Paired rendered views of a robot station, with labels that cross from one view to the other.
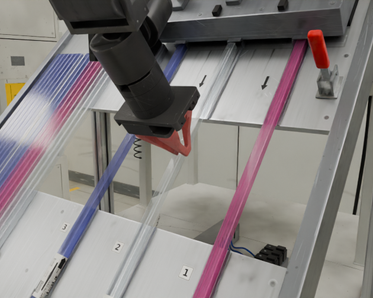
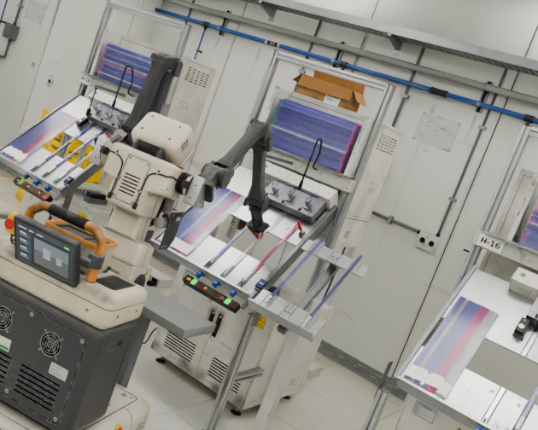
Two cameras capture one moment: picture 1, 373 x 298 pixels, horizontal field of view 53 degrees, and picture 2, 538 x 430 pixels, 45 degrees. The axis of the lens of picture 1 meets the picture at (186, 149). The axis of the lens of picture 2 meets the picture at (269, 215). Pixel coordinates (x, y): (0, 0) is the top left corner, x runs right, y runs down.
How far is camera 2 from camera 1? 2.76 m
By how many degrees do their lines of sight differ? 6
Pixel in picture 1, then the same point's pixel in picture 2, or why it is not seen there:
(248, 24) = (289, 209)
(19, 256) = (202, 251)
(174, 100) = (263, 225)
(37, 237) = (209, 248)
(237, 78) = (281, 223)
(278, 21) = (297, 212)
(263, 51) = (291, 218)
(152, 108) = (257, 225)
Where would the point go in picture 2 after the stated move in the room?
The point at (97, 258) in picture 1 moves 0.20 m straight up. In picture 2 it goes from (229, 258) to (242, 220)
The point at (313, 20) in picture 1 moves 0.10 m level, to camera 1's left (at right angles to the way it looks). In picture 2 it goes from (305, 216) to (287, 210)
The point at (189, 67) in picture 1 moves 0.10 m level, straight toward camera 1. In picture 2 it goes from (268, 213) to (268, 216)
